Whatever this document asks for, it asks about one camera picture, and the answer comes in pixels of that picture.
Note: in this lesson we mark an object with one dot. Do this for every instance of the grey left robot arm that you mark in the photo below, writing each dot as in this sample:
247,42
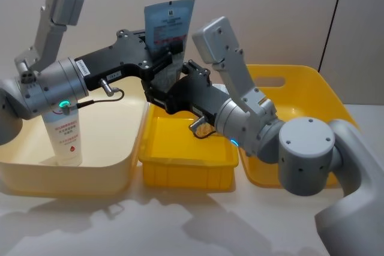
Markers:
63,76

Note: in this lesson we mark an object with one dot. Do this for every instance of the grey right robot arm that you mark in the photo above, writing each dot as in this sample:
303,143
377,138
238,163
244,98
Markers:
306,148

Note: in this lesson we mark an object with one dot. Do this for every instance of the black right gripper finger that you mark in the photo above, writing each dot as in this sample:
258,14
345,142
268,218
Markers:
157,97
196,71

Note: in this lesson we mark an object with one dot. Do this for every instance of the cream plastic bin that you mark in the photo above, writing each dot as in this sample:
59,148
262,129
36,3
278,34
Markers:
105,148

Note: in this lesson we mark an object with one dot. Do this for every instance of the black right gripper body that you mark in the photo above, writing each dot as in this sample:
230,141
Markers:
195,97

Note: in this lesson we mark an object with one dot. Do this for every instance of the white tube with red print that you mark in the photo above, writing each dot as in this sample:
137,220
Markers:
67,142

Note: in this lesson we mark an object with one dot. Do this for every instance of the small yellow plastic bin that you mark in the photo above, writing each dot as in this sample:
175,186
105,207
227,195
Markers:
186,172

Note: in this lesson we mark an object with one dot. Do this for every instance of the blue grey pouch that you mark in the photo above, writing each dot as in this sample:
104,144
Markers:
168,19

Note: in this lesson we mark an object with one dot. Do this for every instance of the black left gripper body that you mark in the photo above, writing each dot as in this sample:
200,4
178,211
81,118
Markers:
120,55

